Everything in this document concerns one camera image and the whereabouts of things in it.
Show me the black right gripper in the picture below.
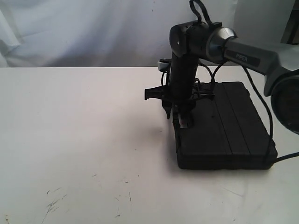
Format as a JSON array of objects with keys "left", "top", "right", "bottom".
[{"left": 144, "top": 54, "right": 214, "bottom": 129}]

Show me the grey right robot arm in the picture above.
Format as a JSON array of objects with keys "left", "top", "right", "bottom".
[{"left": 144, "top": 21, "right": 299, "bottom": 133}]

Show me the black metal stand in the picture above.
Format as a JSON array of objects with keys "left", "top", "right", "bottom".
[{"left": 281, "top": 0, "right": 299, "bottom": 45}]

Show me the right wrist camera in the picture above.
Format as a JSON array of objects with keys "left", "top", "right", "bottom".
[{"left": 157, "top": 58, "right": 171, "bottom": 73}]

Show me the black plastic tool case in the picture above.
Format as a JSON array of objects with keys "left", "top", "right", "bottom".
[{"left": 173, "top": 82, "right": 278, "bottom": 170}]

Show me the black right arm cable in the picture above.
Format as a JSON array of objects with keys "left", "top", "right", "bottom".
[{"left": 189, "top": 0, "right": 299, "bottom": 164}]

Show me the white backdrop curtain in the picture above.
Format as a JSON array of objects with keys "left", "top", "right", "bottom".
[{"left": 0, "top": 0, "right": 292, "bottom": 68}]

